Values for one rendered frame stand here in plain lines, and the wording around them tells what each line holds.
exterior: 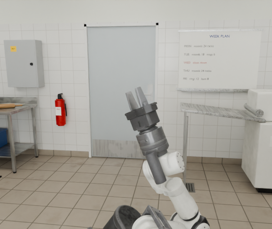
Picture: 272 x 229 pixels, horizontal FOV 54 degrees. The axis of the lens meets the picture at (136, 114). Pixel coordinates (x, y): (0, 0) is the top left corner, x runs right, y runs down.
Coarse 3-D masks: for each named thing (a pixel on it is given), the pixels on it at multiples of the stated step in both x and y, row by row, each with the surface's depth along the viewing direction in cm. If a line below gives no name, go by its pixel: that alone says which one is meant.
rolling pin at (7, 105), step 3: (0, 105) 374; (3, 105) 375; (6, 105) 376; (9, 105) 377; (12, 105) 379; (15, 105) 382; (18, 105) 383; (21, 105) 385; (0, 108) 375; (3, 108) 377
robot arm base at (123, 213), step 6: (120, 210) 74; (126, 210) 76; (132, 210) 77; (114, 216) 73; (120, 216) 72; (126, 216) 74; (132, 216) 75; (138, 216) 76; (120, 222) 71; (126, 222) 72; (132, 222) 73; (120, 228) 70; (126, 228) 70
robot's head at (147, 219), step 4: (148, 216) 57; (140, 220) 56; (144, 220) 57; (148, 220) 57; (152, 220) 57; (136, 224) 56; (140, 224) 56; (144, 224) 56; (148, 224) 55; (152, 224) 56; (136, 228) 57; (140, 228) 55; (144, 228) 55; (148, 228) 54; (152, 228) 54; (156, 228) 54
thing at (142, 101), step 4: (136, 88) 81; (140, 88) 82; (136, 92) 81; (140, 92) 81; (140, 96) 81; (144, 96) 82; (140, 100) 81; (144, 100) 82; (140, 104) 81; (144, 104) 81; (148, 104) 82
